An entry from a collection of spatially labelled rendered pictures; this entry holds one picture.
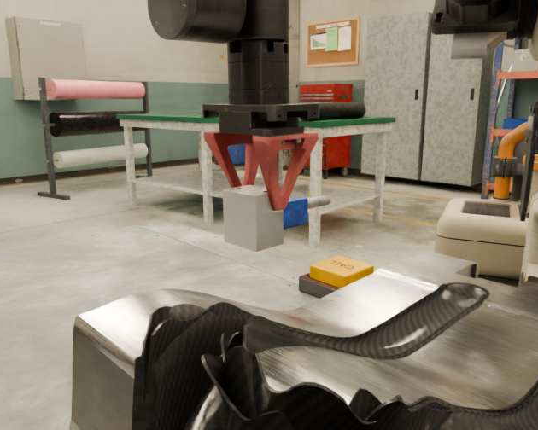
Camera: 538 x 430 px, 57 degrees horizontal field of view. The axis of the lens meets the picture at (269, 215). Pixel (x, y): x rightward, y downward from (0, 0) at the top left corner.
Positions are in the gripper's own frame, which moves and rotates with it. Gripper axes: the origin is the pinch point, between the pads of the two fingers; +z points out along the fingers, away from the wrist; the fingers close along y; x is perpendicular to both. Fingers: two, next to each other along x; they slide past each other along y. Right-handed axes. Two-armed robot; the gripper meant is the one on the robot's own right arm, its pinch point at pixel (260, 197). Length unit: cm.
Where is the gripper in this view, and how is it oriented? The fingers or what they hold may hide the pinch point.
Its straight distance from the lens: 49.1
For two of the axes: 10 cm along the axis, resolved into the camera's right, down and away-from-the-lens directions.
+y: 6.8, 1.7, -7.1
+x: 7.3, -1.8, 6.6
